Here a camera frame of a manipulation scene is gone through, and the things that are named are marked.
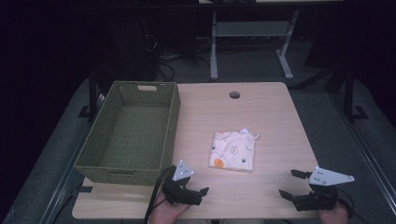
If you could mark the green woven basket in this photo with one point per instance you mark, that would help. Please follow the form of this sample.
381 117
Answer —
137 133

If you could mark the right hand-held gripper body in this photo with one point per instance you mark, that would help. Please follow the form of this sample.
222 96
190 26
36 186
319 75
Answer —
320 193

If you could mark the person's right hand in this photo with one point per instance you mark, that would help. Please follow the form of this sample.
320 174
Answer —
333 216

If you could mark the black metal stand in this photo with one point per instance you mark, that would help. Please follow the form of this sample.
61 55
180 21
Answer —
349 93
92 96

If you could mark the person's left hand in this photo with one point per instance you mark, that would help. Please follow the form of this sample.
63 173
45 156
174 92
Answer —
166 211

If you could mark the cream printed cloth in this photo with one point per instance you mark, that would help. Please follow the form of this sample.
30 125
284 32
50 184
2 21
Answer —
232 151

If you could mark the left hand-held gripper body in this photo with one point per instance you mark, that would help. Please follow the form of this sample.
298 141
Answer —
180 194

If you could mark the white metal desk frame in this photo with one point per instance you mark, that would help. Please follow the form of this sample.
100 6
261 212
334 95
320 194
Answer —
249 29

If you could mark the black tape strip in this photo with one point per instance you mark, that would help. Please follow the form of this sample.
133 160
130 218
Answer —
84 189

